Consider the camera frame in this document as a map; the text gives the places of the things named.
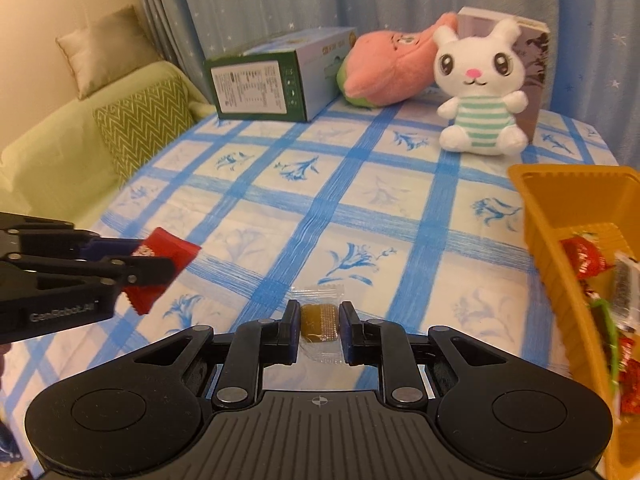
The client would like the green covered sofa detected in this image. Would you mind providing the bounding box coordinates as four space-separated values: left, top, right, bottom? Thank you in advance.
0 60 213 226

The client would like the blue checked tablecloth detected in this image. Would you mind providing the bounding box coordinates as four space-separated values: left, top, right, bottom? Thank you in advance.
0 97 621 480

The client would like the red white twisted candy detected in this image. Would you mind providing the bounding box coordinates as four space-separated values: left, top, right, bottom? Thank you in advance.
560 232 616 281

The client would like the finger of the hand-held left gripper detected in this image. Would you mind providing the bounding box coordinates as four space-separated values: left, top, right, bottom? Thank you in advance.
0 255 174 291
0 212 143 261

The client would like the beige satin pillow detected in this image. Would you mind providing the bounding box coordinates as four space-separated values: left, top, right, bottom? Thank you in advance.
56 5 161 101

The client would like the pink plush toy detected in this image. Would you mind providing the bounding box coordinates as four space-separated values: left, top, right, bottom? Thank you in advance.
336 11 458 109

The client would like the red packet with white label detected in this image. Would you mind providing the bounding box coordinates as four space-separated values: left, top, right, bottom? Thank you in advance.
119 227 202 316

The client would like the long red snack packet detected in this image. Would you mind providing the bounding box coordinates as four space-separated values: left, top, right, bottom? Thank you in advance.
617 335 640 416

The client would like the grey printed box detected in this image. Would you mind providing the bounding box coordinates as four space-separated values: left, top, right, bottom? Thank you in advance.
457 6 551 143

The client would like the golden candy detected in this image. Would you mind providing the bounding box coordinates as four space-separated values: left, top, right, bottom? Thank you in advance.
291 282 348 366

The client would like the white rabbit plush toy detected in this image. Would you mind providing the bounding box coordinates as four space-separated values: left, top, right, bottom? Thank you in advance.
432 17 530 157

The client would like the orange plastic tray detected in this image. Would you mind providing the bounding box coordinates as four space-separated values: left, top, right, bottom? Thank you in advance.
507 164 640 480

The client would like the silver green snack packet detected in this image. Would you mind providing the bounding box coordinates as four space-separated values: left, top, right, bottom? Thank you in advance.
587 300 626 391

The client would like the green cardboard box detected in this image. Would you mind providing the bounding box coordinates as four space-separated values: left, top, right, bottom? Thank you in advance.
203 26 358 122

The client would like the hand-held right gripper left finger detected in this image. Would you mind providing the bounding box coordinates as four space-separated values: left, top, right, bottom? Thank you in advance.
127 301 303 411

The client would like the clear packet of dark snack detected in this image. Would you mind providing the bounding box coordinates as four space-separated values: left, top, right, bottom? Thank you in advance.
612 252 640 331

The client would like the green zigzag pillow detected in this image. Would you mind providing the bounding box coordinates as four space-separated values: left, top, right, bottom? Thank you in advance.
94 79 197 186

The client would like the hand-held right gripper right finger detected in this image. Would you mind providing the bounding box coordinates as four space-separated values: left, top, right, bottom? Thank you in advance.
339 302 506 408

